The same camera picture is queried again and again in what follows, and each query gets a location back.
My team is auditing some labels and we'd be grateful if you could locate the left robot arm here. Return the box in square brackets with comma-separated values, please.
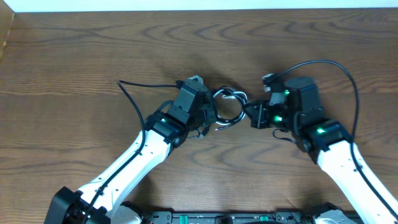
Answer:
[45, 75, 216, 223]

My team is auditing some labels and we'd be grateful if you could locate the cardboard box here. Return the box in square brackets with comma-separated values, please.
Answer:
[0, 0, 15, 58]

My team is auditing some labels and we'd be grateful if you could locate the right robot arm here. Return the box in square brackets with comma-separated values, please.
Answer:
[243, 74, 397, 223]

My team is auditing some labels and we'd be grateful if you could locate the white USB cable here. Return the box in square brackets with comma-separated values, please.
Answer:
[213, 89, 249, 124]

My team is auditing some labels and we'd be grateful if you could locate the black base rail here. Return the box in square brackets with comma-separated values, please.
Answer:
[141, 211, 315, 224]

